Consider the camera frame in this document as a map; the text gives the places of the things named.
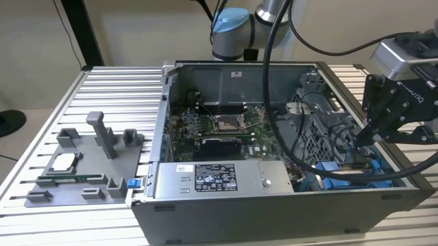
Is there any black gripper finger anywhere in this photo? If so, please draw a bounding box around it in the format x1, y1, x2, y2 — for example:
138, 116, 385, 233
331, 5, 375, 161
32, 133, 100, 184
352, 74, 401, 154
373, 125, 438, 145

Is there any black disk wire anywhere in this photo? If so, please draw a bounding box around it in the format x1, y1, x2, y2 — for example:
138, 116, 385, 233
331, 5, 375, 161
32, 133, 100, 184
325, 119, 365, 156

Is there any blue disk wire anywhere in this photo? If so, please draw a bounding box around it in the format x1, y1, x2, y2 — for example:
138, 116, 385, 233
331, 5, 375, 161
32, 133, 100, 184
343, 147, 355, 165

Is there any hard disk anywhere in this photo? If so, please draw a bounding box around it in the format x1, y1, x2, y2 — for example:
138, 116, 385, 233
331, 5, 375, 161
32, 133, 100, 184
316, 160, 380, 180

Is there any grey metal disk bay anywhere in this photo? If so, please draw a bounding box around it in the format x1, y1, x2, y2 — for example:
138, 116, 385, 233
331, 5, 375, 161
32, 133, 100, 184
285, 88, 365, 167

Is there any empty blue disk carrier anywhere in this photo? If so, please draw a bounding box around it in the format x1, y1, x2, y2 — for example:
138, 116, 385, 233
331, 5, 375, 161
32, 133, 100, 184
320, 178, 392, 191

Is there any green motherboard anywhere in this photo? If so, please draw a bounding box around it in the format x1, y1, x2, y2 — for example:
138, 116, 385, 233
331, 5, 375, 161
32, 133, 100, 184
166, 102, 287, 163

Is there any metal socket cover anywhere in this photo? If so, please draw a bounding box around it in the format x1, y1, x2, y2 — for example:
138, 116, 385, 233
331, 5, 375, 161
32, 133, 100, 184
238, 106, 268, 129

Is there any CPU socket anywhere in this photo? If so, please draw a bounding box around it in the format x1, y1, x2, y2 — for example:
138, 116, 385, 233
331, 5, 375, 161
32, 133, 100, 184
213, 115, 245, 133

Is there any black graphics card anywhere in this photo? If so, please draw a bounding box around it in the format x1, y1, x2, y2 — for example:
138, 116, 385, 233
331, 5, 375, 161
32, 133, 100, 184
193, 137, 241, 159

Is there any silver power supply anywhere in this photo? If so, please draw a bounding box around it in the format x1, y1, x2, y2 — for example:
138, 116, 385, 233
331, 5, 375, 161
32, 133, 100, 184
153, 161, 295, 200

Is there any dark grey PC case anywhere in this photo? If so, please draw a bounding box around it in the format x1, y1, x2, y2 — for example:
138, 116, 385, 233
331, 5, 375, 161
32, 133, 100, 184
124, 60, 436, 246

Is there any grey parts rack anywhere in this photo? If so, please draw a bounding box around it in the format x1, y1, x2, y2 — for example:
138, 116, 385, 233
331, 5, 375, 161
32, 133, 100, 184
23, 111, 146, 208

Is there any green RAM stick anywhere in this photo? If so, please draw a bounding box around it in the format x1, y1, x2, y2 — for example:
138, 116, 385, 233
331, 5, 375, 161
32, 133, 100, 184
37, 175, 102, 181

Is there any silver CPU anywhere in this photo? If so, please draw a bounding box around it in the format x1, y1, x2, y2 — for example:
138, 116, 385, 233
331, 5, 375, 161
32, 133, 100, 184
50, 153, 76, 172

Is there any black round base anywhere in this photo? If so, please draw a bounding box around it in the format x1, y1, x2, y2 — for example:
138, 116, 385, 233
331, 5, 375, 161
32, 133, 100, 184
0, 109, 28, 138

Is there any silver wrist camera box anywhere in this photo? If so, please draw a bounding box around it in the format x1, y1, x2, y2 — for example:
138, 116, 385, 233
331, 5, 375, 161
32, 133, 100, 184
369, 38, 438, 80

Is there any thin black camera cable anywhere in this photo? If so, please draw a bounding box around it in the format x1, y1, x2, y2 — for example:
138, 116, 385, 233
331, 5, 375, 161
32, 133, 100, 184
288, 15, 421, 56

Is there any black stand post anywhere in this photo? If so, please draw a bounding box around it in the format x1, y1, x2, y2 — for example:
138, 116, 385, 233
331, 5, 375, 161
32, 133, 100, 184
61, 0, 105, 68

